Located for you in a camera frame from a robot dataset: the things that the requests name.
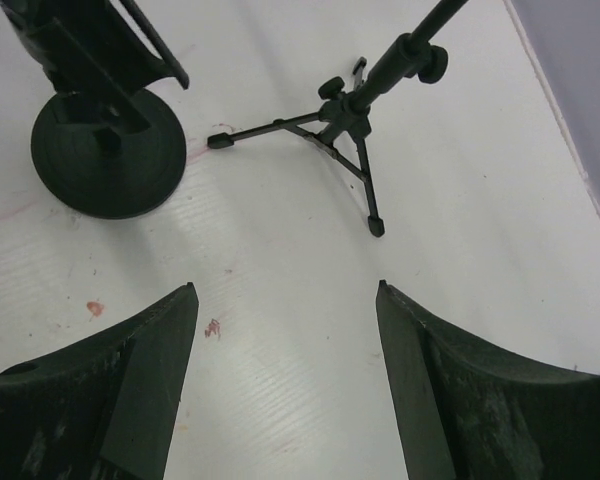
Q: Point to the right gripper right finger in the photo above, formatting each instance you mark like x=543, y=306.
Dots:
x=468, y=409

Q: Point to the black tripod stand shock mount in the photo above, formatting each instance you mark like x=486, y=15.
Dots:
x=340, y=127

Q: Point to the black round-base stand front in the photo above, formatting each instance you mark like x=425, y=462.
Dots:
x=104, y=145

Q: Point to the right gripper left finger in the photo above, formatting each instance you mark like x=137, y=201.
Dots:
x=104, y=407

